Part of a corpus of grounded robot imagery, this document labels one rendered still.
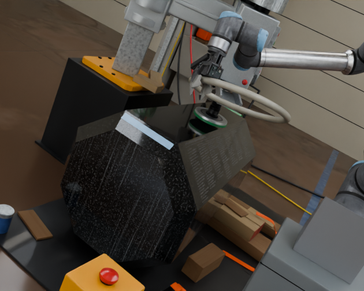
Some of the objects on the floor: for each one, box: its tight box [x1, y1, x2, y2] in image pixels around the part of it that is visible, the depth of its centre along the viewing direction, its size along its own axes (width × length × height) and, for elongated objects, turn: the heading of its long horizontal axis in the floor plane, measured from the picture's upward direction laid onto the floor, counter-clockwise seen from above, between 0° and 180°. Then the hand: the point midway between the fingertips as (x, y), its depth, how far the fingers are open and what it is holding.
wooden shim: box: [17, 210, 53, 241], centre depth 262 cm, size 25×10×2 cm, turn 2°
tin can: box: [0, 204, 14, 234], centre depth 245 cm, size 10×10×13 cm
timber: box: [181, 243, 226, 283], centre depth 288 cm, size 30×12×12 cm, turn 101°
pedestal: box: [35, 57, 173, 166], centre depth 353 cm, size 66×66×74 cm
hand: (195, 94), depth 190 cm, fingers closed on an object, 4 cm apart
